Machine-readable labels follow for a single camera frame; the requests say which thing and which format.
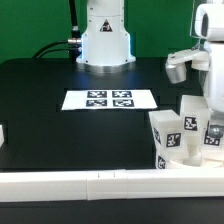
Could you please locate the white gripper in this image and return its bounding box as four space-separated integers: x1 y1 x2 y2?
203 42 224 138

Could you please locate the black cable on base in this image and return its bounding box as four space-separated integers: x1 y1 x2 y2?
32 0 83 60

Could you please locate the white round stool seat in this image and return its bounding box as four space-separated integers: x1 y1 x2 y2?
155 146 224 170

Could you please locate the white left fence block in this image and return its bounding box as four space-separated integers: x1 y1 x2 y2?
0 125 4 147

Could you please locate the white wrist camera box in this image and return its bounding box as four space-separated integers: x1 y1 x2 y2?
165 49 210 84

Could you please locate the white front fence rail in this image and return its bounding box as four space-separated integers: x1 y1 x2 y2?
0 168 224 202

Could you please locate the white marker sheet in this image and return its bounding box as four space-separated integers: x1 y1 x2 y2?
62 90 157 111

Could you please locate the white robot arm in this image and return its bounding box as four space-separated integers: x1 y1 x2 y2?
76 0 224 138

